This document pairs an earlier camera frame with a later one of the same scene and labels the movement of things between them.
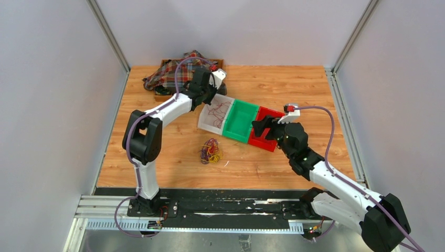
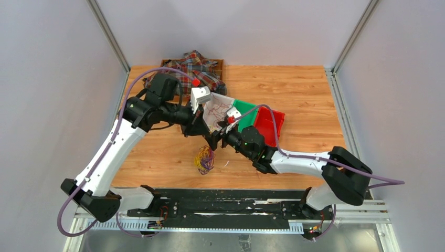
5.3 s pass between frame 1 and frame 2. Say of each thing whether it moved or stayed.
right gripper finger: moved
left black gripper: moved
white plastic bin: stayed
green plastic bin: stayed
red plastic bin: stayed
